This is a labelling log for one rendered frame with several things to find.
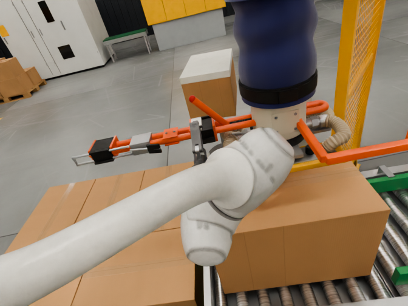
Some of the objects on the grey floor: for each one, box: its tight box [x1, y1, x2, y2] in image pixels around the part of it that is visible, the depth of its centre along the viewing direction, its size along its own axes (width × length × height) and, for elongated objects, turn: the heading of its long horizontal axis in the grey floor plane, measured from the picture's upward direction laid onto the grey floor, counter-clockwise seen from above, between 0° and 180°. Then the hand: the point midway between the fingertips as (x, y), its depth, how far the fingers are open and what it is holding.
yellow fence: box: [331, 0, 386, 170], centre depth 146 cm, size 87×10×210 cm, turn 159°
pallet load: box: [0, 57, 47, 104], centre depth 659 cm, size 121×102×90 cm
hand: (201, 139), depth 81 cm, fingers open, 13 cm apart
